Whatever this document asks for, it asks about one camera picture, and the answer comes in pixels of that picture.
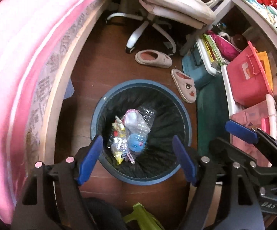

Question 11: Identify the white plastic rack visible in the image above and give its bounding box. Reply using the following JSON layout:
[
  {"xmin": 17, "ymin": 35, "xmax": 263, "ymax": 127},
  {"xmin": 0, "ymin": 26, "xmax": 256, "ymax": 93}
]
[{"xmin": 196, "ymin": 37, "xmax": 239, "ymax": 122}]

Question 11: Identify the orange paper bag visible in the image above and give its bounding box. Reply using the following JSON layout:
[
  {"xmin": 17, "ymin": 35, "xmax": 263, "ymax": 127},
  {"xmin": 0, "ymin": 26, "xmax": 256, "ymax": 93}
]
[{"xmin": 257, "ymin": 51, "xmax": 273, "ymax": 89}]

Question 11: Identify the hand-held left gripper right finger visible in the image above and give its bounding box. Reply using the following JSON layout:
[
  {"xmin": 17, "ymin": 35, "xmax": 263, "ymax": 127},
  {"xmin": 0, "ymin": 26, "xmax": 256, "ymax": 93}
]
[{"xmin": 172, "ymin": 135, "xmax": 266, "ymax": 230}]

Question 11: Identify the white office chair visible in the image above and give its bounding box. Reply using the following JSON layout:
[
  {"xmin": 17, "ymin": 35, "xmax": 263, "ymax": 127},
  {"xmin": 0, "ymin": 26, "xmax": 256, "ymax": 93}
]
[{"xmin": 106, "ymin": 0, "xmax": 225, "ymax": 53}]

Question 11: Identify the beige slipper with bear patch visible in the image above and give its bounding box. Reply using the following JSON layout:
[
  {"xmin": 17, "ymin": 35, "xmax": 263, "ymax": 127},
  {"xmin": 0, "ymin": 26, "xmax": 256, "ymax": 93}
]
[{"xmin": 171, "ymin": 69, "xmax": 197, "ymax": 103}]

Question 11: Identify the teal storage box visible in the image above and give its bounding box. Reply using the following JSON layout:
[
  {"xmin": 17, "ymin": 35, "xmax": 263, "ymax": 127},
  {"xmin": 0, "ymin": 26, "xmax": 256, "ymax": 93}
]
[{"xmin": 182, "ymin": 50, "xmax": 217, "ymax": 89}]

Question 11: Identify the black bin liner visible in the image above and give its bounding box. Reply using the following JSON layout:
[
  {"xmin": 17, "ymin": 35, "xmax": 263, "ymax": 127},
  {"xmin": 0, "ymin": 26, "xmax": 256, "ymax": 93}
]
[{"xmin": 96, "ymin": 86, "xmax": 187, "ymax": 175}]

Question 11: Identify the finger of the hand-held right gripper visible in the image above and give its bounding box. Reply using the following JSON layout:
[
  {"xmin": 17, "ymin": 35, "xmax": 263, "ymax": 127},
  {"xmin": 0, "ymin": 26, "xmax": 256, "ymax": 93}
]
[
  {"xmin": 209, "ymin": 137, "xmax": 277, "ymax": 176},
  {"xmin": 225, "ymin": 120, "xmax": 277, "ymax": 168}
]

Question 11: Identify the red paper bag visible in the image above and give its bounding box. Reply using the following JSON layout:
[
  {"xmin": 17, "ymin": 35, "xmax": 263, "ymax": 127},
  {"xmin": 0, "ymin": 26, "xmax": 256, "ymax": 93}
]
[{"xmin": 226, "ymin": 41, "xmax": 274, "ymax": 107}]

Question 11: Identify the pink striped bed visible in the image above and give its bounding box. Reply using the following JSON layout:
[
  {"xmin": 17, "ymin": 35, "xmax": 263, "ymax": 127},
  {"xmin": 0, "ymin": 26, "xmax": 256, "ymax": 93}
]
[{"xmin": 0, "ymin": 0, "xmax": 120, "ymax": 223}]

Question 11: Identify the magenta bag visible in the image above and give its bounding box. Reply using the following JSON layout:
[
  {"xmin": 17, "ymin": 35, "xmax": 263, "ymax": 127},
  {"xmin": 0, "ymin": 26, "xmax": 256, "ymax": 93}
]
[{"xmin": 207, "ymin": 30, "xmax": 242, "ymax": 61}]

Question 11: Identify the green plastic stool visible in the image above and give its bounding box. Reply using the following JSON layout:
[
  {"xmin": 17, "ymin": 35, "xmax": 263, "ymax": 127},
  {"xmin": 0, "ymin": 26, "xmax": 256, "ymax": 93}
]
[{"xmin": 123, "ymin": 203, "xmax": 165, "ymax": 230}]

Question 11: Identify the clear packet with yellow contents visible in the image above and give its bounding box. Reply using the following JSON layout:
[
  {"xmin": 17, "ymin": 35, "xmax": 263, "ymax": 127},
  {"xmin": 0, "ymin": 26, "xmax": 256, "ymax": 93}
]
[{"xmin": 107, "ymin": 116, "xmax": 129, "ymax": 164}]

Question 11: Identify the blue round trash bin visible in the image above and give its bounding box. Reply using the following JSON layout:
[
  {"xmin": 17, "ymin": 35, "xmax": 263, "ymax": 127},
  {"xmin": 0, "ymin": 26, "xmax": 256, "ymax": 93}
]
[{"xmin": 90, "ymin": 79, "xmax": 193, "ymax": 185}]

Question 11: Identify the pink plastic clip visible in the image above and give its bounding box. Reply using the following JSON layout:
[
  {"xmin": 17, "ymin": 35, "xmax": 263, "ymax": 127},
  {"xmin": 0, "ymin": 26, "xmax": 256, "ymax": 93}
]
[{"xmin": 126, "ymin": 150, "xmax": 136, "ymax": 165}]

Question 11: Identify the row of books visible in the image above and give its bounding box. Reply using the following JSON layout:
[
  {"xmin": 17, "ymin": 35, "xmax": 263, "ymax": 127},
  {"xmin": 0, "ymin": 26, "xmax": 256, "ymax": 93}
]
[{"xmin": 202, "ymin": 32, "xmax": 225, "ymax": 65}]

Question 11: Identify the beige slipper with pink lining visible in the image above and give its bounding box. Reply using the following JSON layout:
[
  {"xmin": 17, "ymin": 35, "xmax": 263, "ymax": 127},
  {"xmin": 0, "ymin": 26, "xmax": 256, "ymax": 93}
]
[{"xmin": 135, "ymin": 49, "xmax": 173, "ymax": 69}]

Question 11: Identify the clear plastic bottle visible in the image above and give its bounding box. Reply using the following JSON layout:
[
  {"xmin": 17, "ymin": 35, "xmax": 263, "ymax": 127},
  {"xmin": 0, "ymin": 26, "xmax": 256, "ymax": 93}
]
[{"xmin": 124, "ymin": 105, "xmax": 157, "ymax": 152}]

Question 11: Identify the white pink tube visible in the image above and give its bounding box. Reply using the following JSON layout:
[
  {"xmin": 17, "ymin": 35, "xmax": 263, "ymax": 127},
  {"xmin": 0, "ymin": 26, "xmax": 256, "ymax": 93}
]
[{"xmin": 265, "ymin": 94, "xmax": 277, "ymax": 137}]

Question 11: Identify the pale pink paper bag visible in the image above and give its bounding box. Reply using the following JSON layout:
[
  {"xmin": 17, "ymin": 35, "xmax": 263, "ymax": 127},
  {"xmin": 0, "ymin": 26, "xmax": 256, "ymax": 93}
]
[{"xmin": 231, "ymin": 101, "xmax": 277, "ymax": 168}]

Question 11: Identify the blue cloth scrap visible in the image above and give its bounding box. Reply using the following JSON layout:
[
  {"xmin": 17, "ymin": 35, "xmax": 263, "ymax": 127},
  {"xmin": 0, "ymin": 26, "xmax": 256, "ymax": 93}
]
[{"xmin": 64, "ymin": 78, "xmax": 75, "ymax": 99}]

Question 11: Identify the white desk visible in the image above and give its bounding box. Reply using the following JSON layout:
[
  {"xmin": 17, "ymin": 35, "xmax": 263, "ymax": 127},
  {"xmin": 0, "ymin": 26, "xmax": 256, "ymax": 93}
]
[{"xmin": 179, "ymin": 0, "xmax": 277, "ymax": 82}]

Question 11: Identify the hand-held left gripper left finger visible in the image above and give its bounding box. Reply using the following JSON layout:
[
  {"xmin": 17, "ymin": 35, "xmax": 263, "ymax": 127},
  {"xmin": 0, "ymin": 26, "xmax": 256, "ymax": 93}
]
[{"xmin": 12, "ymin": 135, "xmax": 104, "ymax": 230}]

